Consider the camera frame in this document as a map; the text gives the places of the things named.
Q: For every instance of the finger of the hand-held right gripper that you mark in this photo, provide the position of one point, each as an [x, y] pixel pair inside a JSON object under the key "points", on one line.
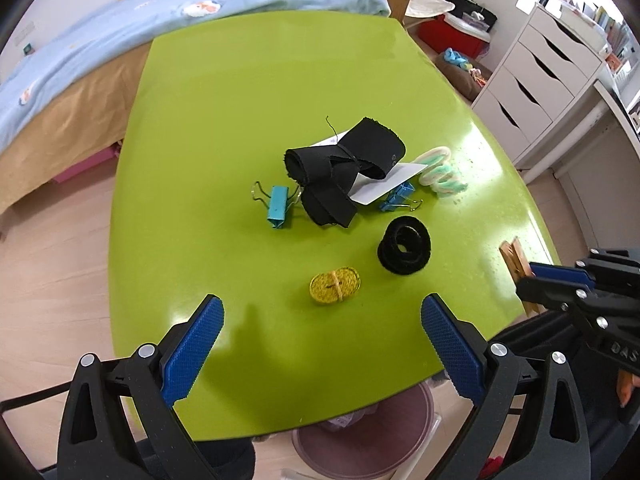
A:
{"points": [[555, 274], [545, 292]]}

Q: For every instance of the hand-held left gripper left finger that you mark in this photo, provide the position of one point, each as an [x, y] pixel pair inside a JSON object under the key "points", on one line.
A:
{"points": [[195, 350]]}

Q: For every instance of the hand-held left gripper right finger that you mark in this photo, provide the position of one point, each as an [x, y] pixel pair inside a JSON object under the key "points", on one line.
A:
{"points": [[450, 345]]}

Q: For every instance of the wooden clothespin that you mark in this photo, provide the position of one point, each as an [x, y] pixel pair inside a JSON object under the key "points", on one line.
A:
{"points": [[512, 260]]}

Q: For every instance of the black velvet scrunchie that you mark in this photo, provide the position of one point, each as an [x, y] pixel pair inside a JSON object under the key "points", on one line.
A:
{"points": [[395, 260]]}

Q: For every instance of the translucent purple trash bin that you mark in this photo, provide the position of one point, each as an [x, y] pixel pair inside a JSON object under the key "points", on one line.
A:
{"points": [[400, 435]]}

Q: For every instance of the blue binder clip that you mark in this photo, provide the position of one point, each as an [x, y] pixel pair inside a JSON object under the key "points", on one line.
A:
{"points": [[277, 207], [400, 195]]}

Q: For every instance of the white paper card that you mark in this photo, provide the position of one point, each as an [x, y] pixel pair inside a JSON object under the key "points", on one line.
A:
{"points": [[385, 185]]}

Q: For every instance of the black fabric strip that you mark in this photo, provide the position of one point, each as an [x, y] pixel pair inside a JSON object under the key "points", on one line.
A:
{"points": [[370, 150]]}

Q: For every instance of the person's right hand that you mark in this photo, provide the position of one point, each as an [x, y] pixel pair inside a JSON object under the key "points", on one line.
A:
{"points": [[629, 390]]}

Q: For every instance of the person's dark trousers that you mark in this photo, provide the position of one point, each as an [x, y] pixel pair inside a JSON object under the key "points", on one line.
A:
{"points": [[550, 330]]}

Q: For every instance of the white purple paper wrapper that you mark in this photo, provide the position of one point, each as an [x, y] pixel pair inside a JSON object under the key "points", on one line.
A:
{"points": [[345, 420]]}

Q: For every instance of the red cloth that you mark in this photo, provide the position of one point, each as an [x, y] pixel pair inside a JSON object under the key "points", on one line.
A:
{"points": [[492, 467]]}

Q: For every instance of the white drawer cabinet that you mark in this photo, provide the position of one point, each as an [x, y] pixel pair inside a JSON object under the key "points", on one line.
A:
{"points": [[525, 110]]}

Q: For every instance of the white desk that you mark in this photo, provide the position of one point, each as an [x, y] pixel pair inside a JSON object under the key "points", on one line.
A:
{"points": [[600, 105]]}

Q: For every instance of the pink box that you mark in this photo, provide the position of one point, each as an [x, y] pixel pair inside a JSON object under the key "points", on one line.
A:
{"points": [[85, 165]]}

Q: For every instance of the brown basket with toys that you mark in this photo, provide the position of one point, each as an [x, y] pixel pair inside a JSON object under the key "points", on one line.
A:
{"points": [[460, 80]]}

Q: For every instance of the blue toy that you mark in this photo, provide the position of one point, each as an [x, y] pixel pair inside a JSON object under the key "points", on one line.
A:
{"points": [[455, 57]]}

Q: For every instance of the row of books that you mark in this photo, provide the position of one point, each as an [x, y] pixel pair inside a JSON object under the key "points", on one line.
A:
{"points": [[607, 22]]}

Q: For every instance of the wooden bed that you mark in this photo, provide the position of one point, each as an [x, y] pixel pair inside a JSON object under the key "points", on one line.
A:
{"points": [[65, 125]]}

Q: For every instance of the red storage box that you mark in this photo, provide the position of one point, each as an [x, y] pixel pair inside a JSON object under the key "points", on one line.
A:
{"points": [[440, 40]]}

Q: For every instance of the black bag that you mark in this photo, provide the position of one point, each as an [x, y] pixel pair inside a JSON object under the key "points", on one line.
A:
{"points": [[475, 10]]}

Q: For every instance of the cream folding chair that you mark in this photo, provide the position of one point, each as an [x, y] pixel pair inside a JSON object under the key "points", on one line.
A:
{"points": [[425, 5]]}

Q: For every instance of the light blue printed blanket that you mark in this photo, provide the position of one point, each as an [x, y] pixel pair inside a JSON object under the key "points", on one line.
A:
{"points": [[150, 10]]}

